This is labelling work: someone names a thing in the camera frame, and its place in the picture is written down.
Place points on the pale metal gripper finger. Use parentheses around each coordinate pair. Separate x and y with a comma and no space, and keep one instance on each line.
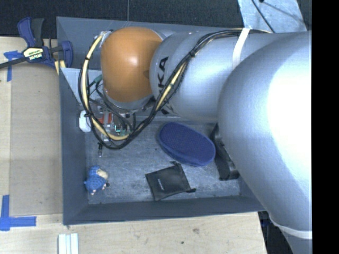
(100,150)

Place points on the grey metal bin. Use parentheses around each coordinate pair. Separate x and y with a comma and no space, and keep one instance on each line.
(124,163)

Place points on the white lumpy object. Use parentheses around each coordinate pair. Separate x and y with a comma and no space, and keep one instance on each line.
(84,123)

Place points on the blue toy animal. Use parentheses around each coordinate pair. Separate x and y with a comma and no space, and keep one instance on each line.
(94,180)

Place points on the pale wood flat board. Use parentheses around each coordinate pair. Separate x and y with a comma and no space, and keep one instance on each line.
(34,141)

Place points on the blue oval case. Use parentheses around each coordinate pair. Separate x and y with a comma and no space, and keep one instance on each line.
(186,144)

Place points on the black plastic object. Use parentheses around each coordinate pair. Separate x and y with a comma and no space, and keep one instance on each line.
(225,160)

